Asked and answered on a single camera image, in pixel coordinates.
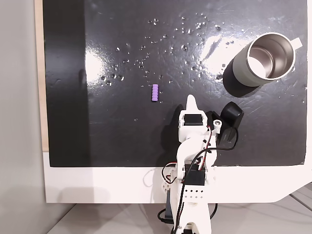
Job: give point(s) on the purple pen grip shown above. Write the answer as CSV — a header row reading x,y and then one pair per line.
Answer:
x,y
155,92

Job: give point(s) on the pale green steel mug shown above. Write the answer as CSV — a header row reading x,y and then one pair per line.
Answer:
x,y
243,70

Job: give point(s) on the black table mat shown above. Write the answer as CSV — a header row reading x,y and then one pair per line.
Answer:
x,y
122,126

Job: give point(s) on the black oval camera box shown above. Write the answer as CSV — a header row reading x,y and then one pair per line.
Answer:
x,y
231,113

